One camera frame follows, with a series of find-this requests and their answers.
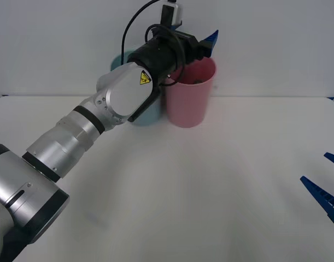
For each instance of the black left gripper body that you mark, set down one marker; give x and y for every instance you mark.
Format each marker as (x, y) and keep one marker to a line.
(190, 45)

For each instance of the silver and black left arm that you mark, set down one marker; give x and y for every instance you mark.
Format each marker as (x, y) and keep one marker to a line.
(73, 136)

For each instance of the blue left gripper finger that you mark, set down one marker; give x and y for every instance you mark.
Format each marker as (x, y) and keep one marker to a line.
(211, 43)

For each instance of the pink plastic bin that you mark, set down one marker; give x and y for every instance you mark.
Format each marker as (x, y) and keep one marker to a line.
(187, 106)

